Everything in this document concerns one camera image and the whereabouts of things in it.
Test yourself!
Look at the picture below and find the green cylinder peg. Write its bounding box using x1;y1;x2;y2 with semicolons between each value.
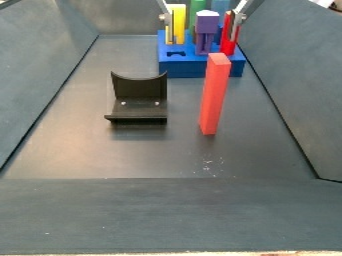
188;0;206;30

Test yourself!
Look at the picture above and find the yellow notched block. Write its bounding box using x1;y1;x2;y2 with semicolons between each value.
166;4;186;44

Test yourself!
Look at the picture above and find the red hexagonal peg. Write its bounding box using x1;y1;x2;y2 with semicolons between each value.
219;10;240;56

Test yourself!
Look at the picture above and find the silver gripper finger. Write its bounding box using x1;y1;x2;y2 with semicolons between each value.
156;0;172;34
230;0;254;40

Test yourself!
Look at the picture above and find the purple pentagon peg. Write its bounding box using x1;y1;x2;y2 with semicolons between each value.
195;10;219;55

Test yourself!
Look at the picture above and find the blue peg board base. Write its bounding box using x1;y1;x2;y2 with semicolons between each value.
158;30;246;78

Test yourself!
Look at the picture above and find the red rectangular block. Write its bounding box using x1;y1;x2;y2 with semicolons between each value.
199;53;231;135

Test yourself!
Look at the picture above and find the black curved bracket stand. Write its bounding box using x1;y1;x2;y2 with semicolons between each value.
104;73;168;123

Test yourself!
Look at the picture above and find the light blue rounded block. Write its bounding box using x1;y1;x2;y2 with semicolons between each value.
211;0;230;22

